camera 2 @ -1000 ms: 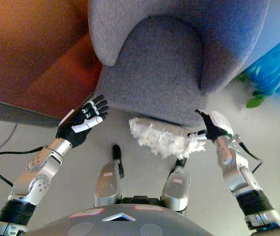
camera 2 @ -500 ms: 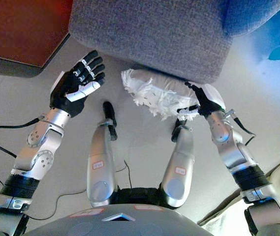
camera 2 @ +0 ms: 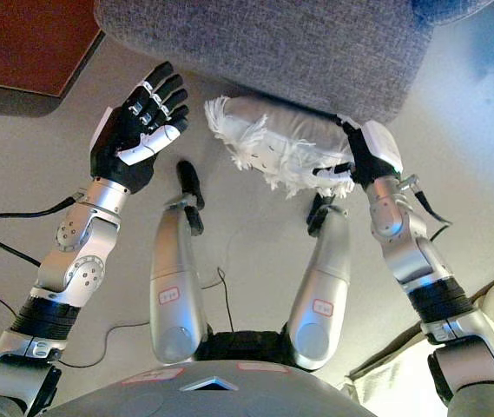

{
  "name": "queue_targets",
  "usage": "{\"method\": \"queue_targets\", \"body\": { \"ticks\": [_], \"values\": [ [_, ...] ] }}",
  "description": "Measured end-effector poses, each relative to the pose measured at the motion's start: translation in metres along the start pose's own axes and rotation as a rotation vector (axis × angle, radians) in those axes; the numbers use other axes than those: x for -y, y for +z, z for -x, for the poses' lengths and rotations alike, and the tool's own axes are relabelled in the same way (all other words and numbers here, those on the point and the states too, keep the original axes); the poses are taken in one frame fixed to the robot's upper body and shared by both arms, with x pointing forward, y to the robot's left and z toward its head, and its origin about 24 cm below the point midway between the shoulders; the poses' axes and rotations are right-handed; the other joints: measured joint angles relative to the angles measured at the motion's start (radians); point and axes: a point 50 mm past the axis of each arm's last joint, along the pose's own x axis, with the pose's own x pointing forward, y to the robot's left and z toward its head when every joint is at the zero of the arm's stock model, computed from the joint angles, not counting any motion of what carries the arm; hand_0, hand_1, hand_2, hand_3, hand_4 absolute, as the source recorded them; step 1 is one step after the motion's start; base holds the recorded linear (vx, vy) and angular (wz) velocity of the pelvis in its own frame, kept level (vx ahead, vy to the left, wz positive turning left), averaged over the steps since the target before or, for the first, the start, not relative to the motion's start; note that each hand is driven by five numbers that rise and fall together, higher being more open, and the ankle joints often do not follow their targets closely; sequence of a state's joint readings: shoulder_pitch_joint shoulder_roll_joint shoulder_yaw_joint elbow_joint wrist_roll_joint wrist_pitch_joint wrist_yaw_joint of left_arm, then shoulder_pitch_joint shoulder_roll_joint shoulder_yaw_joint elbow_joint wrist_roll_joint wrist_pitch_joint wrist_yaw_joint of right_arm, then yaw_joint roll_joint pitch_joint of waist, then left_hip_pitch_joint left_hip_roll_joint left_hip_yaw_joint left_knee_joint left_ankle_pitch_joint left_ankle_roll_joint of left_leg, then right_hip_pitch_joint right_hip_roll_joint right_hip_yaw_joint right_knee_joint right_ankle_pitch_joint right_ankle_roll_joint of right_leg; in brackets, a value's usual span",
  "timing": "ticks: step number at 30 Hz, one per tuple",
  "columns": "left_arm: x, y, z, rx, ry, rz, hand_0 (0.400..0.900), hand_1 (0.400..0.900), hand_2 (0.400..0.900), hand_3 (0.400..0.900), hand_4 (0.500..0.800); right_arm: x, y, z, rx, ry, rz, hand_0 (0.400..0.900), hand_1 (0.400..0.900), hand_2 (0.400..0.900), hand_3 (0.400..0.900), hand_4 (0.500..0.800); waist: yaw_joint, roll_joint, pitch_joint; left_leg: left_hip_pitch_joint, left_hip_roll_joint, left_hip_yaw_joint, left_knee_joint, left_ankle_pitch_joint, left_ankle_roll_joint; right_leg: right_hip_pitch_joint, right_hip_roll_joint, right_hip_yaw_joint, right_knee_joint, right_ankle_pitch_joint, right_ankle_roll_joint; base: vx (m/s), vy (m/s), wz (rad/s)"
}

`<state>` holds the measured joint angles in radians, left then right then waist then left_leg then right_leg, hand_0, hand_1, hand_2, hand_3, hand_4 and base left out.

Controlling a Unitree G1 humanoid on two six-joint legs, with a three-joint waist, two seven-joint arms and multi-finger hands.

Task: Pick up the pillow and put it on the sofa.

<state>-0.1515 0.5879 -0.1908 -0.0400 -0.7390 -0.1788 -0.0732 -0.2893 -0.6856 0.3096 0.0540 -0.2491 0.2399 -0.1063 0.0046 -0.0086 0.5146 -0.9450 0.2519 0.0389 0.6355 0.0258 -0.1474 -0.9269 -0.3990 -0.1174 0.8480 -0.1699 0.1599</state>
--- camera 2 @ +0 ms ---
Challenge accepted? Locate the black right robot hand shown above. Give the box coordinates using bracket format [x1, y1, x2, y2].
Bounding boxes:
[313, 113, 404, 189]

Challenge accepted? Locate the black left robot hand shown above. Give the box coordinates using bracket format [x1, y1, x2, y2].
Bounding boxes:
[89, 61, 190, 195]

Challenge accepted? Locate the white fringed pillow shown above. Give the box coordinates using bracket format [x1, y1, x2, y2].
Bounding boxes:
[204, 96, 356, 200]

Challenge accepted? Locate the silver left robot leg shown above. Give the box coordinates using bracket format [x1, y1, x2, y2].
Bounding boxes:
[148, 160, 211, 365]

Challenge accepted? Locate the brown wooden table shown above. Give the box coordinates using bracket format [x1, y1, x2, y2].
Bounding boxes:
[0, 0, 107, 99]

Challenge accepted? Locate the grey fabric armchair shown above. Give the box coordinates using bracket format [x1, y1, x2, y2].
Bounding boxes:
[94, 0, 432, 125]

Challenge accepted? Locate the beige cushion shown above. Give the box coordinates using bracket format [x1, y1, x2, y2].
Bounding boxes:
[337, 260, 494, 417]

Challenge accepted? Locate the grey robot torso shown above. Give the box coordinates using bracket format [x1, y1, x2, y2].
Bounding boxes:
[50, 329, 378, 417]

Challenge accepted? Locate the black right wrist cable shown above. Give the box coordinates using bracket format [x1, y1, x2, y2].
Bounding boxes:
[398, 173, 454, 227]

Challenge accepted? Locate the thin black floor cable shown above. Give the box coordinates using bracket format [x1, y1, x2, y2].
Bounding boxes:
[0, 267, 234, 370]

